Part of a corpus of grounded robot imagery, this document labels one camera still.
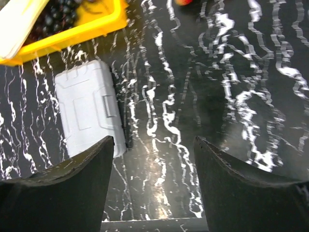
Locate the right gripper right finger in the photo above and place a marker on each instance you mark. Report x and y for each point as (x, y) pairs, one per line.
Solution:
(238, 197)

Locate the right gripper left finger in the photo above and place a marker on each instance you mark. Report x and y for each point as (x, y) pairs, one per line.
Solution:
(67, 197)

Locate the grey plastic tool case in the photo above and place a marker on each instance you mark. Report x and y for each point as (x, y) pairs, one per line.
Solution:
(88, 107)

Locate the yellow plastic tray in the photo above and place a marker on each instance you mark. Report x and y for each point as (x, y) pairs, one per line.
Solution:
(112, 18)

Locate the dark purple grape bunch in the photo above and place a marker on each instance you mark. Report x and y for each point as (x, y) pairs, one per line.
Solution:
(56, 17)

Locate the white green leek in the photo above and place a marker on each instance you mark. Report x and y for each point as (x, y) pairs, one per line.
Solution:
(17, 19)

